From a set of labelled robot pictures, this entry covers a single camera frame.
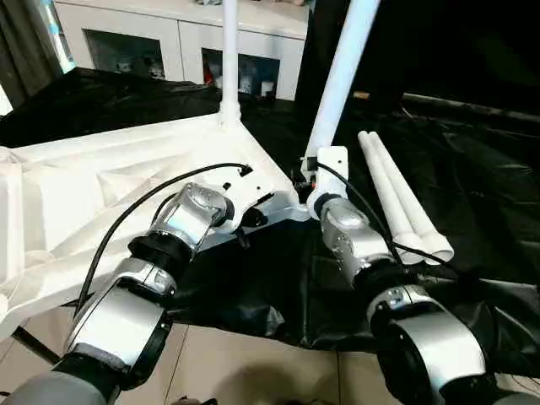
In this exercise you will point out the white plastic table leg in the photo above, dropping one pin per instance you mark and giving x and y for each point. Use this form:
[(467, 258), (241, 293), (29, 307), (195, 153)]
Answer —
[(385, 190), (341, 76), (230, 55), (404, 190)]

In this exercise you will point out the white plastic table top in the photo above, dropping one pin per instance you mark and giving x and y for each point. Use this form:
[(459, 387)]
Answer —
[(84, 190)]

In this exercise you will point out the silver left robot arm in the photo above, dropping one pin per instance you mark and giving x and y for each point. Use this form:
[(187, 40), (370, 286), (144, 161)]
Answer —
[(126, 295)]

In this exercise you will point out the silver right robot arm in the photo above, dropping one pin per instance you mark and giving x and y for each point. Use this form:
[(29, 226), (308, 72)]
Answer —
[(379, 253)]

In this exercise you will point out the black mat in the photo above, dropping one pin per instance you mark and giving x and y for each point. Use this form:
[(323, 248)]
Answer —
[(261, 278)]

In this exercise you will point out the small tan label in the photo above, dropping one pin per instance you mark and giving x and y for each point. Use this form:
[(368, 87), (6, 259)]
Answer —
[(360, 95)]

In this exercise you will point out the red bottle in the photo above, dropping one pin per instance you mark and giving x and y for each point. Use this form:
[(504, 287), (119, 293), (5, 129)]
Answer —
[(207, 72)]

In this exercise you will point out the dark metal pole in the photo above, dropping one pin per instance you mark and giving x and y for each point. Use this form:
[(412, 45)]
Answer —
[(476, 109)]

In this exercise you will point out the white glass-door cabinet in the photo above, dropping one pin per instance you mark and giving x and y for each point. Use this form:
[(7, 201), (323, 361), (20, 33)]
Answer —
[(177, 25)]

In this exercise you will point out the black stand leg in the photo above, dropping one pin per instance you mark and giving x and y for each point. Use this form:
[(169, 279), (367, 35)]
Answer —
[(36, 343)]

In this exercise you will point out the pale blue vertical pipe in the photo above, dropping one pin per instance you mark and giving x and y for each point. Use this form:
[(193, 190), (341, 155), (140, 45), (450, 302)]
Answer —
[(59, 34)]

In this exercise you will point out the grey curtain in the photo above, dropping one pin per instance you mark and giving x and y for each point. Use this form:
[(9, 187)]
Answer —
[(25, 46)]

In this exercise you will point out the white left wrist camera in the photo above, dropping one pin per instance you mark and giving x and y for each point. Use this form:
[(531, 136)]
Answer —
[(249, 190)]

